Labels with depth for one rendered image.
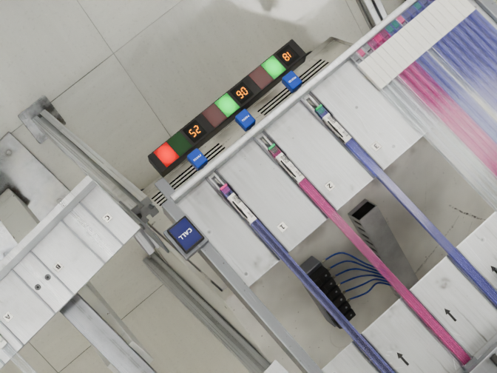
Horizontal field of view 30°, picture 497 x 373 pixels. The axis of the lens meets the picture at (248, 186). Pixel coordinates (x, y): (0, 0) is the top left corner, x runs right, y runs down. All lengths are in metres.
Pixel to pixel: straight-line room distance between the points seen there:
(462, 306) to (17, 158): 1.12
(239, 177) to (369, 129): 0.24
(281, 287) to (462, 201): 0.47
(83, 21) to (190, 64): 0.30
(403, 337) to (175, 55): 1.04
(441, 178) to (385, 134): 0.42
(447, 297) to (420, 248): 0.48
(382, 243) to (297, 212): 0.39
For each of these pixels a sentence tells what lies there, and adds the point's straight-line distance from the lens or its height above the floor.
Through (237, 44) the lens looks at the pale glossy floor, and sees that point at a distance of 2.39.
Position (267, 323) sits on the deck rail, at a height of 0.91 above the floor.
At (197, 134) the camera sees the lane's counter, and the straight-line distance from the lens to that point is 1.63.
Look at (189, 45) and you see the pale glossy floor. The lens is 2.33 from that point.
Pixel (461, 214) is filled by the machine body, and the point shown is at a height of 0.62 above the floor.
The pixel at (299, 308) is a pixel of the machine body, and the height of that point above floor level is 0.62.
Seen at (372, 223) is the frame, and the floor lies 0.66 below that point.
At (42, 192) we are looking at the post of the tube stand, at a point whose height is 0.01.
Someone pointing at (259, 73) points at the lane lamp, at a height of 0.65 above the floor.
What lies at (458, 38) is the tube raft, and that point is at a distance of 1.73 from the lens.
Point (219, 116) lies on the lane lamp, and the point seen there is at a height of 0.66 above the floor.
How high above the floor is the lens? 2.07
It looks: 55 degrees down
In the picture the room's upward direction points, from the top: 124 degrees clockwise
